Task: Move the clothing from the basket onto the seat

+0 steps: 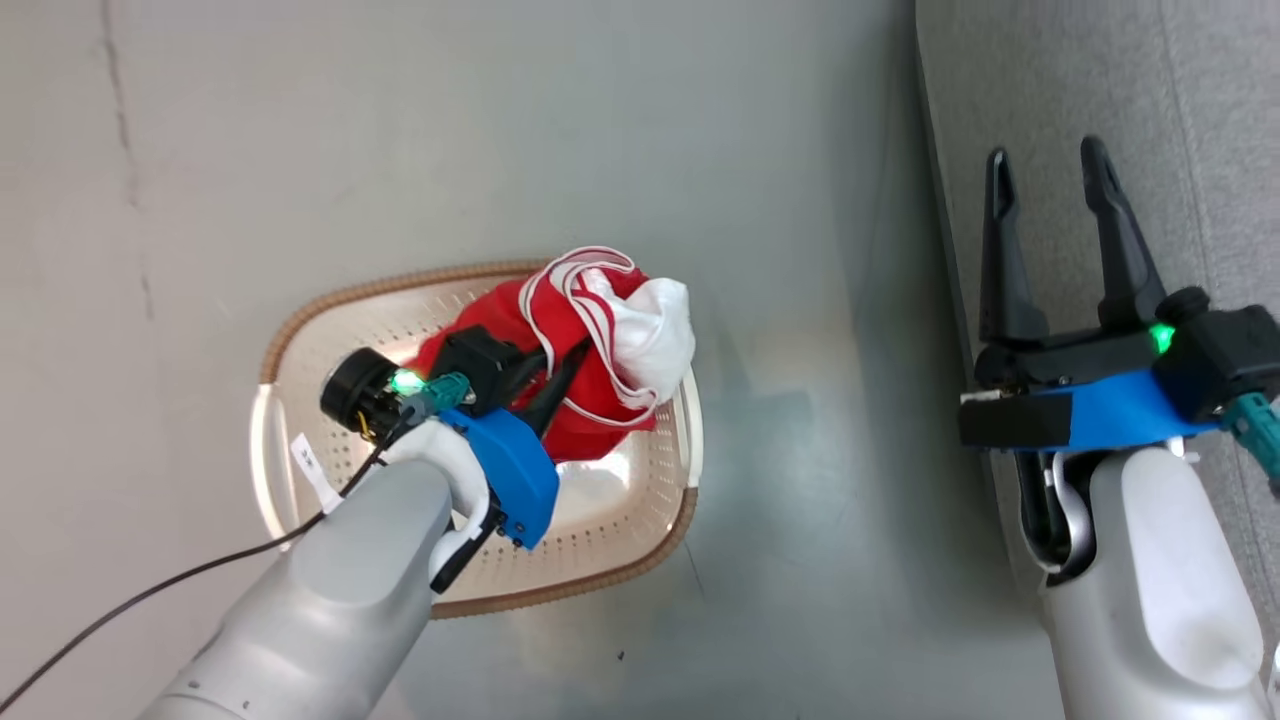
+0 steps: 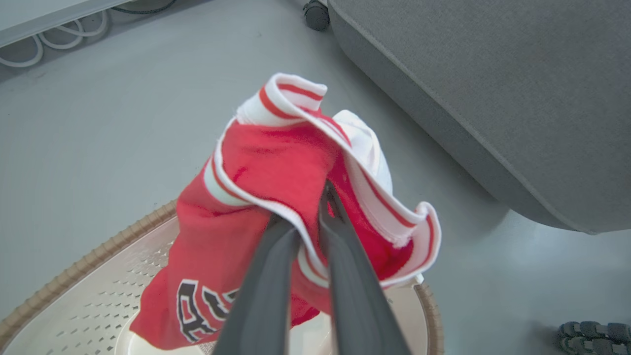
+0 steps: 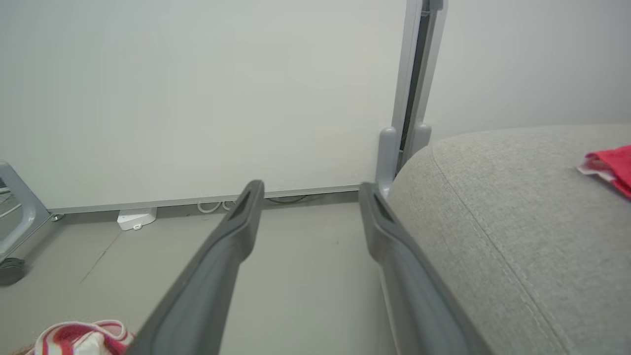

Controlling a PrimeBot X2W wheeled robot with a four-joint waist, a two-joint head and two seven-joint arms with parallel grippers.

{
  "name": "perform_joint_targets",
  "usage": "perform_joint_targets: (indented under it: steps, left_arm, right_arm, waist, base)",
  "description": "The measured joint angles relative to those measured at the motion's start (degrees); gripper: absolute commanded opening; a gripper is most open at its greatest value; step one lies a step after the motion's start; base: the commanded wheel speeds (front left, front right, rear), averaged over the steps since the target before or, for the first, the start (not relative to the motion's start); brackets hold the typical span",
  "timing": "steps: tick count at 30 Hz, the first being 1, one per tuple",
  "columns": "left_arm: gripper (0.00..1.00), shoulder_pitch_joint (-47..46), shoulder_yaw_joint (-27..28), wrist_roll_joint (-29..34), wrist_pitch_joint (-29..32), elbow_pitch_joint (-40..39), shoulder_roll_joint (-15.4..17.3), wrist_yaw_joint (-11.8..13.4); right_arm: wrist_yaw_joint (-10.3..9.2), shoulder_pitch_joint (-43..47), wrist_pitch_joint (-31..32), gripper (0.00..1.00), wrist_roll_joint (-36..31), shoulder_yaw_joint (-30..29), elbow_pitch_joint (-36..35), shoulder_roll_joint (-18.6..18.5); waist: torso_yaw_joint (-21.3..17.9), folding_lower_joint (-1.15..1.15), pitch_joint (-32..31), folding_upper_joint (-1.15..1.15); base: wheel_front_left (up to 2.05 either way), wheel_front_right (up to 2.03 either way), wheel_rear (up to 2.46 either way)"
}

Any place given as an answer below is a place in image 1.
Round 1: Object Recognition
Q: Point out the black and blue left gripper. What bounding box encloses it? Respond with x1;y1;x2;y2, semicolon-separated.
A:
432;324;594;552

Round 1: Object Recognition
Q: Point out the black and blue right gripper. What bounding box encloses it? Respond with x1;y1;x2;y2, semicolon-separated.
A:
958;135;1223;453

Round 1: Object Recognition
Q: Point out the red and white garment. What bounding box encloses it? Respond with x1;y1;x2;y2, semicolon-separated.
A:
410;245;697;464

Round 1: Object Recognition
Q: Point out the light grey fabric sofa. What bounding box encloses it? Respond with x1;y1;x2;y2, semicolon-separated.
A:
914;0;1280;720

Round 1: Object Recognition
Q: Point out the white perforated laundry basket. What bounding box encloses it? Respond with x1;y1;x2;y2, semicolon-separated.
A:
248;260;705;619

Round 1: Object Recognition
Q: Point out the teal cable connector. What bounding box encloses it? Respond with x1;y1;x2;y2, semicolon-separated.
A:
1224;392;1280;498
412;371;473;415

